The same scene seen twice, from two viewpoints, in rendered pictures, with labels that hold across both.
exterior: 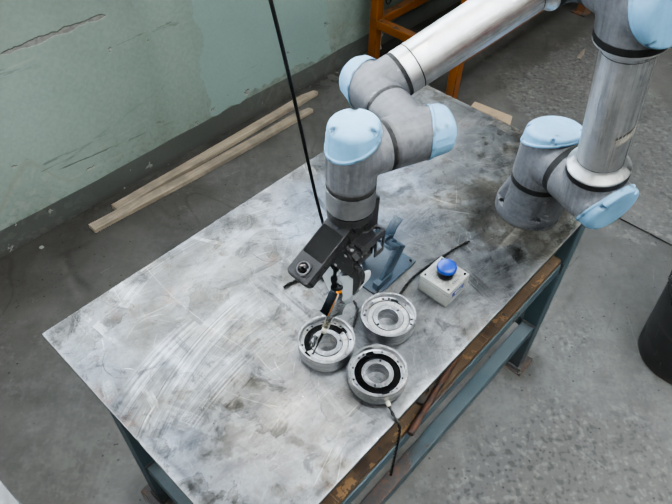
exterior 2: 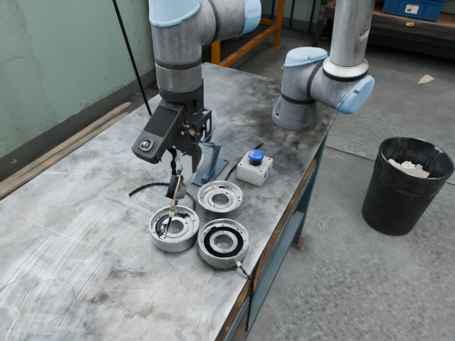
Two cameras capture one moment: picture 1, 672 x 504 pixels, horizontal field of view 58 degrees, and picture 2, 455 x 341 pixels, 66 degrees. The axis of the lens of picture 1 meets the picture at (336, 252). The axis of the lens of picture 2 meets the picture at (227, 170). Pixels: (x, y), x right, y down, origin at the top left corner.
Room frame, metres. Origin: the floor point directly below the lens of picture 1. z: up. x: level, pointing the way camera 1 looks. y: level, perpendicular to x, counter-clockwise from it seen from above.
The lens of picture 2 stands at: (0.12, 0.05, 1.40)
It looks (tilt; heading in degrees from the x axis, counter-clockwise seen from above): 40 degrees down; 344
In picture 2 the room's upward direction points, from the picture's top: 3 degrees clockwise
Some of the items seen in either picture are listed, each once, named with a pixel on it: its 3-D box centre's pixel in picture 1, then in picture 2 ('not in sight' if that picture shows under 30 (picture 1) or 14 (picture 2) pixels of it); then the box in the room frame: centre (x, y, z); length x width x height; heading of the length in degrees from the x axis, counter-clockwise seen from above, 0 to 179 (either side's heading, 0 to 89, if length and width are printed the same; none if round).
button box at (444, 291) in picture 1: (445, 279); (255, 167); (0.79, -0.22, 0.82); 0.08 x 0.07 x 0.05; 138
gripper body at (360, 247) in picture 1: (351, 231); (183, 114); (0.67, -0.02, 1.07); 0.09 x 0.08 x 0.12; 139
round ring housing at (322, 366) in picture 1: (326, 344); (175, 229); (0.63, 0.01, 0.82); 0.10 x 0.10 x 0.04
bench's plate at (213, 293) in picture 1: (368, 250); (191, 160); (0.89, -0.07, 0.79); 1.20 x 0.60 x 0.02; 138
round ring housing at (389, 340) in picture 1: (387, 319); (220, 201); (0.69, -0.10, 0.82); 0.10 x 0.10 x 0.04
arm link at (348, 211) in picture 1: (348, 195); (177, 73); (0.67, -0.02, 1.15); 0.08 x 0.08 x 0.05
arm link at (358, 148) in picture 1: (354, 153); (178, 24); (0.67, -0.02, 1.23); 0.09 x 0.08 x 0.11; 117
